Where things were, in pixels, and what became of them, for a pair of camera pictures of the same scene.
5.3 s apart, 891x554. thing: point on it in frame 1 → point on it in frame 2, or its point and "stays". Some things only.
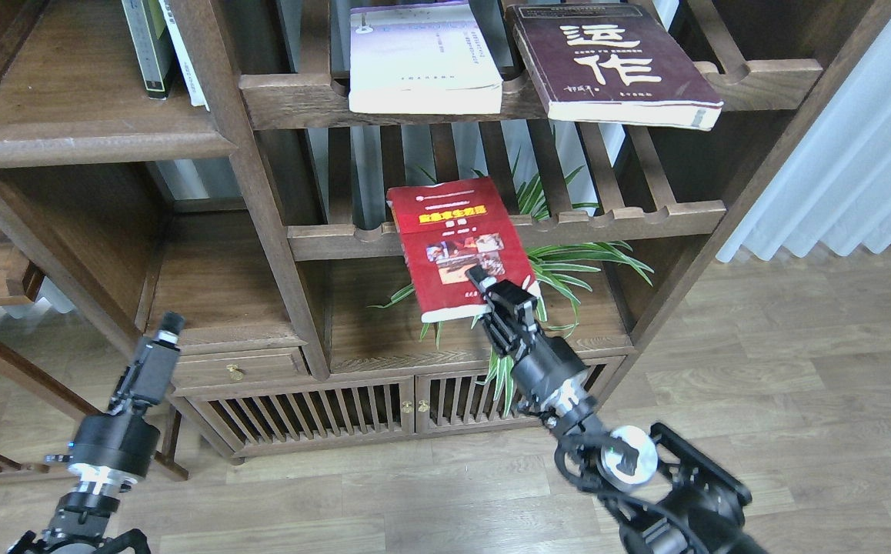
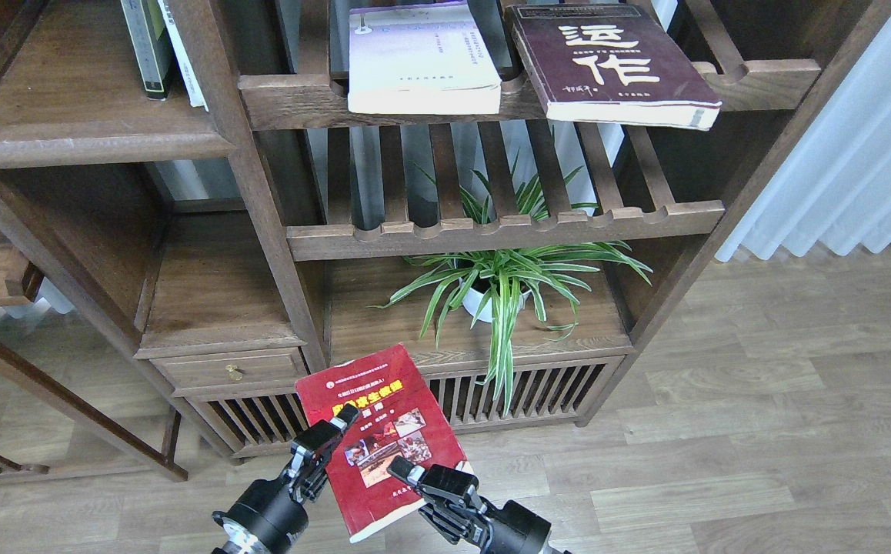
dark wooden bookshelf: [374, 216] stays
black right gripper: [547, 372] → [510, 528]
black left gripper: [118, 445] → [266, 518]
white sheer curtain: [867, 170] stays
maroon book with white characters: [610, 62] stays
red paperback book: [448, 227] → [402, 416]
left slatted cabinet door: [255, 421] stays
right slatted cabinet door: [454, 402] stays
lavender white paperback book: [421, 58] stays
